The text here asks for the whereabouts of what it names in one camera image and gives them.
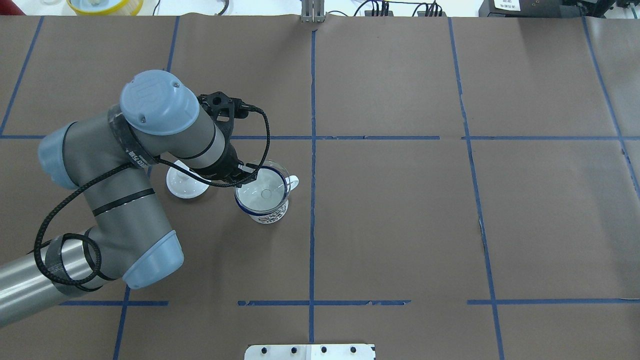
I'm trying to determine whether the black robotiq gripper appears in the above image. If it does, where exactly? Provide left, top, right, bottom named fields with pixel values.
left=190, top=125, right=261, bottom=188

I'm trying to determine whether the white round cup lid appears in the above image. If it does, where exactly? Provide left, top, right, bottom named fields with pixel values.
left=166, top=166, right=210, bottom=199

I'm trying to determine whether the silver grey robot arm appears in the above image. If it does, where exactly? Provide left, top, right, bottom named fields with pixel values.
left=1, top=69, right=266, bottom=327

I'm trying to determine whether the white enamel cup blue rim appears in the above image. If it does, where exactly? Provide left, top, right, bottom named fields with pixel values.
left=234, top=165, right=300, bottom=225

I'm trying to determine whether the yellow tape roll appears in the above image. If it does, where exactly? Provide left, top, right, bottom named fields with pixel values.
left=66, top=0, right=144, bottom=16

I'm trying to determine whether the aluminium frame post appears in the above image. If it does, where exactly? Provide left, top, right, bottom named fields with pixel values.
left=300, top=0, right=326, bottom=24

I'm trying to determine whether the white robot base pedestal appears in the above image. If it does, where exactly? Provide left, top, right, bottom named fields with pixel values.
left=244, top=343, right=377, bottom=360

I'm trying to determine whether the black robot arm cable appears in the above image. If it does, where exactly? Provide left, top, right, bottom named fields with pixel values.
left=33, top=102, right=272, bottom=293

